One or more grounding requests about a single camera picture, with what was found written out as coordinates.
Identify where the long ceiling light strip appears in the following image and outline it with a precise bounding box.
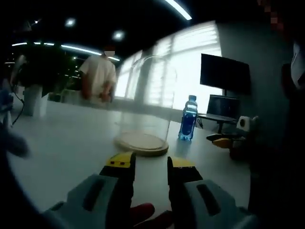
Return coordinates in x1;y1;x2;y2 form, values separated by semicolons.
164;0;193;21

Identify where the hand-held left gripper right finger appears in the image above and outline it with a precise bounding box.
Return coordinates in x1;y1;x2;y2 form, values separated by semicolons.
166;156;260;229

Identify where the white background counter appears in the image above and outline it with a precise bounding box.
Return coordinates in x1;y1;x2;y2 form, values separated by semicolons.
47;92;83;104

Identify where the person's left hand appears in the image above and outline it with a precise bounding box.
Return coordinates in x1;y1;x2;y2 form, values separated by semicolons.
128;202;174;229

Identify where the bright window with blinds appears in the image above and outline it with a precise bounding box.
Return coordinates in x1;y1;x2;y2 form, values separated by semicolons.
114;20;224;115

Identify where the black monitor screen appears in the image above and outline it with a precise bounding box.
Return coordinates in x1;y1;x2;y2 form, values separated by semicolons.
200;53;251;95

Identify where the blue drink bottle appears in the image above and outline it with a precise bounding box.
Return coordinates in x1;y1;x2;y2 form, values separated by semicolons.
178;94;199;141

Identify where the thin ceiling light strip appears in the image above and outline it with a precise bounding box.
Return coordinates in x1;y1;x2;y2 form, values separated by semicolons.
11;42;121;62

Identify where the white chest device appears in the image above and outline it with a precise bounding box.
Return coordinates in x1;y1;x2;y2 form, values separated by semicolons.
290;42;305;89

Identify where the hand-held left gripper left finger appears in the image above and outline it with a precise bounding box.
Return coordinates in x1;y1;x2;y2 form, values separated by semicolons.
42;151;137;229

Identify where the clear glass dome cover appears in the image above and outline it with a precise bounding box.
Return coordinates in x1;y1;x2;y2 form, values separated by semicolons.
115;55;179;150

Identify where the round wooden base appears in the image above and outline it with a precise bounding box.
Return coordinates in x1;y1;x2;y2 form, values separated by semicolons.
113;132;169;157

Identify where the blurred bluish object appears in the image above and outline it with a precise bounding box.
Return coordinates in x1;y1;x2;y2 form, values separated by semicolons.
0;81;31;158

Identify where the green plant in white pot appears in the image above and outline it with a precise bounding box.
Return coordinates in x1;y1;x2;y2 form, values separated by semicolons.
14;40;79;117

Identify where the black laptop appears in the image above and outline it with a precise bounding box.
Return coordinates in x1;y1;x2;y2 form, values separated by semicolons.
206;94;240;120

